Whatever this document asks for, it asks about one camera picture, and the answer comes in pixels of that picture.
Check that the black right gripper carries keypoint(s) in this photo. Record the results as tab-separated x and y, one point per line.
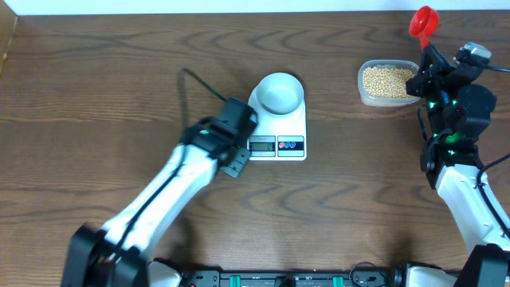
429	74

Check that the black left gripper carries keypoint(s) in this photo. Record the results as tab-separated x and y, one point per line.
236	169

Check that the red measuring scoop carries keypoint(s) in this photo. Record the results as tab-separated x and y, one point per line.
423	25

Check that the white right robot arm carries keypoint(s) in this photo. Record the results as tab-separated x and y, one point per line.
458	111

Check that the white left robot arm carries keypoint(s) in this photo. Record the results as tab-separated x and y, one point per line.
120	252

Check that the white digital kitchen scale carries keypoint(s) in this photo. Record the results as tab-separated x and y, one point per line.
278	137

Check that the white round bowl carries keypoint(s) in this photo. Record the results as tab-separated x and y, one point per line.
280	94

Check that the clear plastic container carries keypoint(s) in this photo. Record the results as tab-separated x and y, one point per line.
386	102

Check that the pile of soybeans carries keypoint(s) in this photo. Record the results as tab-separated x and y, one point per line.
386	82

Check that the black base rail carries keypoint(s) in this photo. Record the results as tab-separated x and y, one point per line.
279	279

